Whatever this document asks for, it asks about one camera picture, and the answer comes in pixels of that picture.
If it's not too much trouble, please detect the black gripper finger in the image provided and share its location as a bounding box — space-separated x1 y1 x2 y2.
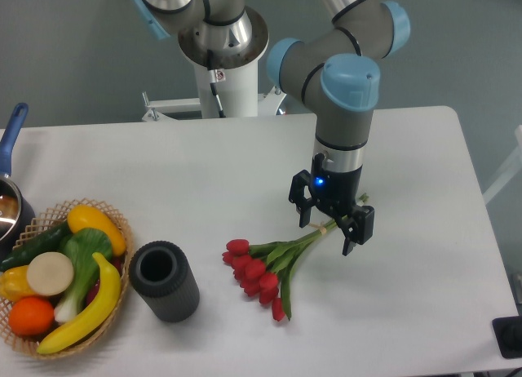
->
289 170 315 228
334 205 375 256

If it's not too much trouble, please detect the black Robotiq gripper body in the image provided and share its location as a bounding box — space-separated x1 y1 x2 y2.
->
306 153 362 218

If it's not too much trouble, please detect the red tulip bouquet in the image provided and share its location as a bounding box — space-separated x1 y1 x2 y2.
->
222 193 370 322

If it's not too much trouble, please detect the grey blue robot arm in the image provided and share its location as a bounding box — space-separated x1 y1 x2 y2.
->
132 0 410 253

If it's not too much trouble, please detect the dark grey ribbed vase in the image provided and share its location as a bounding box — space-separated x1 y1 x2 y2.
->
129 241 200 322

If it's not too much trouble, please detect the black device at table edge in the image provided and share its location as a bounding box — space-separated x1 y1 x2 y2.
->
492 316 521 359

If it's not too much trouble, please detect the yellow banana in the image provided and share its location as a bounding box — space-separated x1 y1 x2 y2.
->
37 252 122 355

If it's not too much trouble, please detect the green bok choy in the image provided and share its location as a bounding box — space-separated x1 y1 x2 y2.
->
54 228 113 325

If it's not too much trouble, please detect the red fruit in basket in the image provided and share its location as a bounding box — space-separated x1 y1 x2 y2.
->
84 257 122 307

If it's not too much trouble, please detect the woven wicker basket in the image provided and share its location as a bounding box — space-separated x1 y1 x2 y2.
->
1 198 135 360

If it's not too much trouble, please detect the green cucumber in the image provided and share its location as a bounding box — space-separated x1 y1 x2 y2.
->
1 222 72 273

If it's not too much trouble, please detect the beige round disc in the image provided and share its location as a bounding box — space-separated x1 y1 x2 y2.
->
26 252 74 296

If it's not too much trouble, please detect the orange fruit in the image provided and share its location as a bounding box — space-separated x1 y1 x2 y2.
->
8 296 54 336

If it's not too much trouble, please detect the yellow bell pepper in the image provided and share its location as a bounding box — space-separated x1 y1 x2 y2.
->
1 265 38 302

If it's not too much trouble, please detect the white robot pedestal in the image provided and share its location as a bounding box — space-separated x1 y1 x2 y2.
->
142 7 286 121

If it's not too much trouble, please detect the black cable on pedestal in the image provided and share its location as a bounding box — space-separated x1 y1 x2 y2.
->
206 49 227 119

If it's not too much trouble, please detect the white metal frame right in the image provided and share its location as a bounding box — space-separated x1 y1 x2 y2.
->
483 125 521 205

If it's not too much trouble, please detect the blue handled saucepan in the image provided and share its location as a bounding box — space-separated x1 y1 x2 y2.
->
1 103 34 260

